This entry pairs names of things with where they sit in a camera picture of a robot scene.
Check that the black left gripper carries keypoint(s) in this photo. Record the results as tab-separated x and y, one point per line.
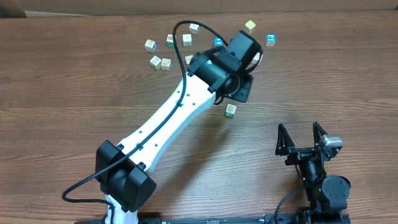
245	88

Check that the green B wooden block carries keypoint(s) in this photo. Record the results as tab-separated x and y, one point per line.
170	40

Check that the blue top wooden block middle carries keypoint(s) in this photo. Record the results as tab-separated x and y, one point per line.
217	42

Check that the blue sided wooden block left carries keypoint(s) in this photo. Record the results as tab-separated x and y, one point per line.
150	45

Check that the green letter wooden block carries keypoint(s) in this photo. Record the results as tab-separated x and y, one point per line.
230	110

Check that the wooden block top centre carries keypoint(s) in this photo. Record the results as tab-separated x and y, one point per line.
194	28

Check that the X marked wooden block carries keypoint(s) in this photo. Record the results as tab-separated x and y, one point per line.
155	62

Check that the plain wooden block blue H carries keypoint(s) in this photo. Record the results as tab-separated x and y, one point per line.
257	59

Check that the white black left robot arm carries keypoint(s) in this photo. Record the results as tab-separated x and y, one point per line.
124	169

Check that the blue top wooden block right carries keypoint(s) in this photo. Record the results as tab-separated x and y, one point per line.
270	40

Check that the wooden block numeral one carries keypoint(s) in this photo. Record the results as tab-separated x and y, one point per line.
188	59

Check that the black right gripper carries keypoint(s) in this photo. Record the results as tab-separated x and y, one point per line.
304	154

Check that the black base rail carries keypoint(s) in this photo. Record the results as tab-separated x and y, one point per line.
267	219

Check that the plain wooden block red side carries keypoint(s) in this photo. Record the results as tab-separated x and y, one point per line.
187	40

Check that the green sided wooden block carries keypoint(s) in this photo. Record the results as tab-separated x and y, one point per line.
166	64

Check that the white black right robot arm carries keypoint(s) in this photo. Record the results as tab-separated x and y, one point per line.
326	194

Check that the yellow top wooden block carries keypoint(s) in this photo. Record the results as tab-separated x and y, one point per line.
249	27

